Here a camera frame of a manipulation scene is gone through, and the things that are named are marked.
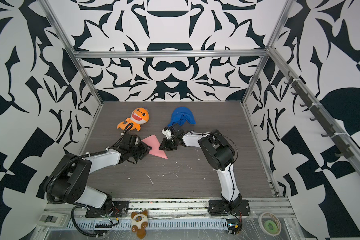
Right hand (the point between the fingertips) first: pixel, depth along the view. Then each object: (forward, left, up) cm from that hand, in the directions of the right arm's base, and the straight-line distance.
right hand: (160, 147), depth 93 cm
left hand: (0, +4, +2) cm, 5 cm away
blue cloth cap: (+22, -13, +4) cm, 26 cm away
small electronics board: (-40, -37, -4) cm, 54 cm away
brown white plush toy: (-38, +6, +1) cm, 39 cm away
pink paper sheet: (+4, +5, 0) cm, 6 cm away
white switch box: (-37, +46, +2) cm, 59 cm away
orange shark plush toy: (+20, +14, +7) cm, 25 cm away
